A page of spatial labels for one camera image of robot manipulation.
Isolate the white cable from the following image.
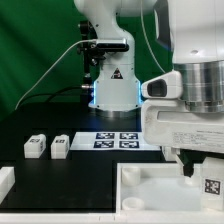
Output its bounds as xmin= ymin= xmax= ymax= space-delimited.
xmin=14 ymin=39 xmax=98 ymax=111

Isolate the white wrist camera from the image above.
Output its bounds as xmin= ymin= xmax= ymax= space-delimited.
xmin=141 ymin=70 xmax=183 ymax=99

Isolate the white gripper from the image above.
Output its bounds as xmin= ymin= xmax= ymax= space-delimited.
xmin=141 ymin=100 xmax=224 ymax=177

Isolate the white marker sheet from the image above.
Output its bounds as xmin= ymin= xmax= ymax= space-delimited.
xmin=71 ymin=132 xmax=160 ymax=151

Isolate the white front rail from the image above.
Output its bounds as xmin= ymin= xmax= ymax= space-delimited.
xmin=0 ymin=213 xmax=224 ymax=224

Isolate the white left obstacle bar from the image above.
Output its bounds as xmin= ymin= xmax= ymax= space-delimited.
xmin=0 ymin=167 xmax=15 ymax=204

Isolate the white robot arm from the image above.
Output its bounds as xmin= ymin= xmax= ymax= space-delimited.
xmin=74 ymin=0 xmax=224 ymax=176

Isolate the black cable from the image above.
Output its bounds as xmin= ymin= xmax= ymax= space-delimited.
xmin=19 ymin=85 xmax=94 ymax=108

